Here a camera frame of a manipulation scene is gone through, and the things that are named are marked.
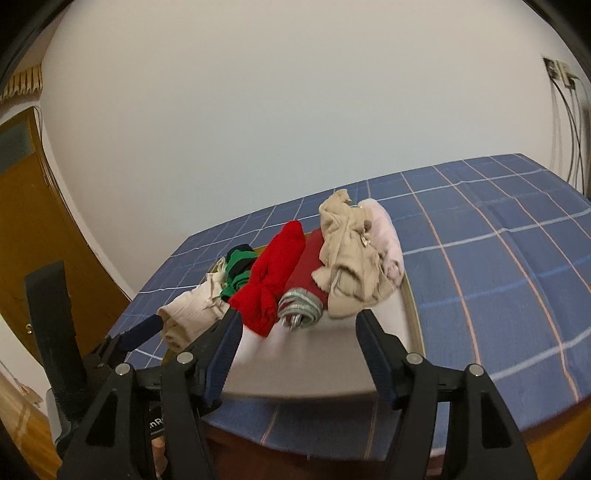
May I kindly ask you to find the cream white underwear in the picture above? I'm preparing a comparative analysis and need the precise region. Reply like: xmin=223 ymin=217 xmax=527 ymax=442
xmin=157 ymin=258 xmax=229 ymax=353

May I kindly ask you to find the pale pink underwear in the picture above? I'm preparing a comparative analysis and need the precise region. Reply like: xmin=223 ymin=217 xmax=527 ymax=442
xmin=359 ymin=198 xmax=405 ymax=287

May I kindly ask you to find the green and navy underwear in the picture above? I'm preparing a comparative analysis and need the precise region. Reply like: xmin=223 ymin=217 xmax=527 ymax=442
xmin=221 ymin=244 xmax=257 ymax=302

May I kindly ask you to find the wall socket with cables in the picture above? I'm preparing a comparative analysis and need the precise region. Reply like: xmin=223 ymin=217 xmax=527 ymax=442
xmin=543 ymin=57 xmax=590 ymax=197

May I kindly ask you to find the beige underwear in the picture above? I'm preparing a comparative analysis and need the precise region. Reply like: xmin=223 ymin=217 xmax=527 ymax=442
xmin=311 ymin=189 xmax=394 ymax=319

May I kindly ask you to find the white tray with gold rim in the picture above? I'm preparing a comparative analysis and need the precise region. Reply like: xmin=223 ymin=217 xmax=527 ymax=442
xmin=161 ymin=244 xmax=426 ymax=400

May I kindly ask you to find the brown wooden door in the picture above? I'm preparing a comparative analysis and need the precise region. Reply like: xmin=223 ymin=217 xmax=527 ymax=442
xmin=0 ymin=107 xmax=129 ymax=359

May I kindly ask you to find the dark red underwear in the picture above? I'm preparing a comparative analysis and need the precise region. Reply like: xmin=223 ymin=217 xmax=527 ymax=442
xmin=286 ymin=228 xmax=328 ymax=309

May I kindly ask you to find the bright red underwear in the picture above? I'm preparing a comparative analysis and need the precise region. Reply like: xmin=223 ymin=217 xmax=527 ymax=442
xmin=229 ymin=220 xmax=305 ymax=338

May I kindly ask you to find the blue plaid tablecloth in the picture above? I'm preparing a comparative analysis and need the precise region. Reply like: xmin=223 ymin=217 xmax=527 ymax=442
xmin=106 ymin=152 xmax=591 ymax=462

